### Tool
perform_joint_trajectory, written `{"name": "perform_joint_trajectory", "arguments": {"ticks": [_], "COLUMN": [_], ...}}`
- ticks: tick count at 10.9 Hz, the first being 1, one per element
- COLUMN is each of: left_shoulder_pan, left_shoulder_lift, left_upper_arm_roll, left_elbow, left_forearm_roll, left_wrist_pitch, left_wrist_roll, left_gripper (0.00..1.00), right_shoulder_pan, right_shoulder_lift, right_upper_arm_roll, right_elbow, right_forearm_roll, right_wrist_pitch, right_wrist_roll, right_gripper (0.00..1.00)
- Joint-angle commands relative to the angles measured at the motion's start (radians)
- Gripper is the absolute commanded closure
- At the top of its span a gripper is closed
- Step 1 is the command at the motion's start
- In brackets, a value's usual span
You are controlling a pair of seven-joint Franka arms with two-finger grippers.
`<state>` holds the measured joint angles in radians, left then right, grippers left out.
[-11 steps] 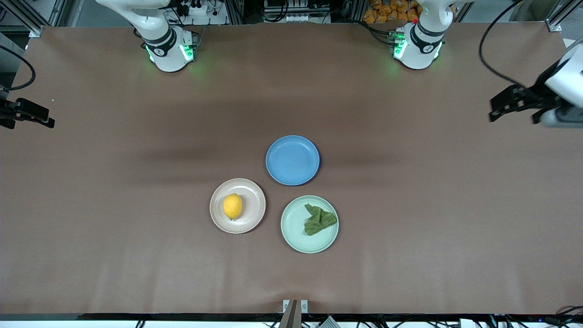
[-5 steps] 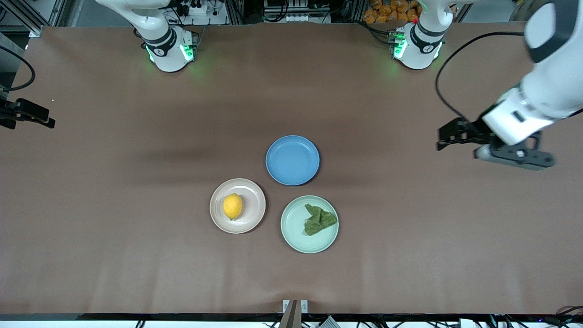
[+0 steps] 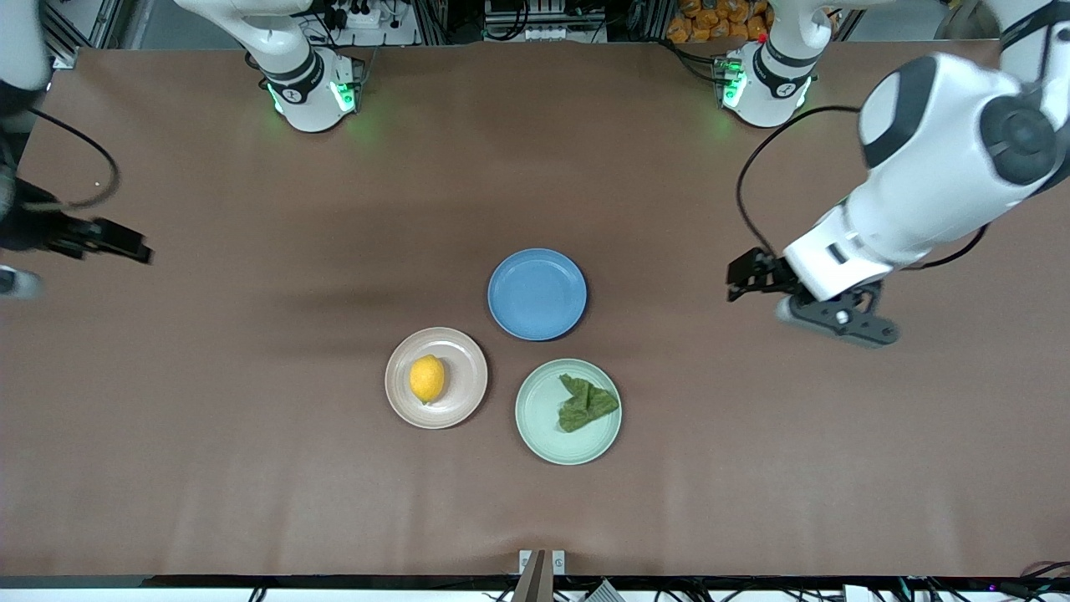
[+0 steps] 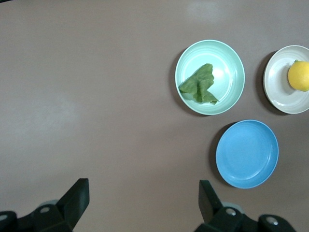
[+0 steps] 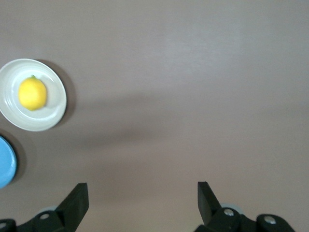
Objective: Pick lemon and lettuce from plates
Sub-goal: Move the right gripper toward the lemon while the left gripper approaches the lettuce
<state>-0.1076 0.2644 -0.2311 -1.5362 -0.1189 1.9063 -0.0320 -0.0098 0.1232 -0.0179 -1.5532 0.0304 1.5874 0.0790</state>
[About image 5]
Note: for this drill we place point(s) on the yellow lemon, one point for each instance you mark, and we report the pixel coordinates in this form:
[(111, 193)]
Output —
[(32, 93)]

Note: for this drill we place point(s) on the off-white ribbed plate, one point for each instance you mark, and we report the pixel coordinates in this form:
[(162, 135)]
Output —
[(55, 106)]

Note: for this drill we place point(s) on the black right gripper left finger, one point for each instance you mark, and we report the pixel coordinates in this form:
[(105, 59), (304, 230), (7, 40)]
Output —
[(72, 207)]

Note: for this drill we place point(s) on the blue plate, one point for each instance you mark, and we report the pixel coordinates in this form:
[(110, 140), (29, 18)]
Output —
[(6, 164)]

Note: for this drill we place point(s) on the brown table cover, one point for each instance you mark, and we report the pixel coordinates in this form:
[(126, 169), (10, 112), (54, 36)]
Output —
[(169, 72)]

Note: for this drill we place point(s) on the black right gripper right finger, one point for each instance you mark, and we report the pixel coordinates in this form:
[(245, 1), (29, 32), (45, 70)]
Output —
[(207, 205)]

